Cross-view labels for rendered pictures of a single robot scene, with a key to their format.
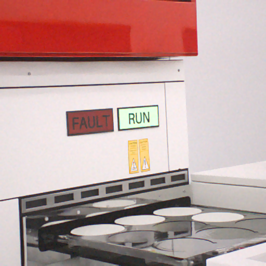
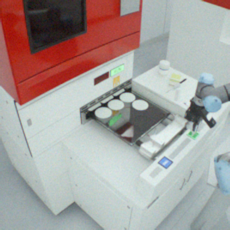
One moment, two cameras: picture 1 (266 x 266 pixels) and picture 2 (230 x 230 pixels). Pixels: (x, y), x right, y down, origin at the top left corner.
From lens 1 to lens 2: 0.76 m
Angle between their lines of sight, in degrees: 38
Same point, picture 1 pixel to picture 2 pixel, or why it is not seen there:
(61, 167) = (91, 94)
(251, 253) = (150, 171)
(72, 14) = (98, 54)
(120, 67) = not seen: hidden behind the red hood
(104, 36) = (108, 56)
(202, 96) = not seen: outside the picture
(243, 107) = not seen: outside the picture
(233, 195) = (145, 91)
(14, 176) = (78, 103)
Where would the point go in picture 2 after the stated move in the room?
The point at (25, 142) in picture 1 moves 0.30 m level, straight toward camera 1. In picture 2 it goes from (81, 93) to (88, 130)
